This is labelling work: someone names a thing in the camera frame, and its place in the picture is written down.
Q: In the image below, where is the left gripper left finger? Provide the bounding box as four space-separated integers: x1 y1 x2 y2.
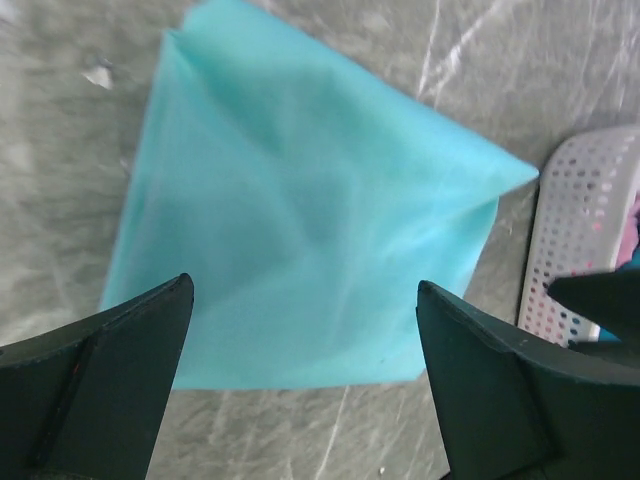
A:
1 274 194 479

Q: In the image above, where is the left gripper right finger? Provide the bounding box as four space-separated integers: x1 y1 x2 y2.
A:
416 281 639 479

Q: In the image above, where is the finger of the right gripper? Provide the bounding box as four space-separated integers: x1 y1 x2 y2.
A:
547 269 639 343

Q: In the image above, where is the turquoise t-shirt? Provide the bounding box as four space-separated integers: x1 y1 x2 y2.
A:
101 1 538 389

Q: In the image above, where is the pink garment in basket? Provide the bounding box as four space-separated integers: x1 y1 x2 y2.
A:
617 201 639 267

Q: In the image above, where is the white plastic laundry basket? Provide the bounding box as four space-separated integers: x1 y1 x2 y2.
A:
516 125 639 346

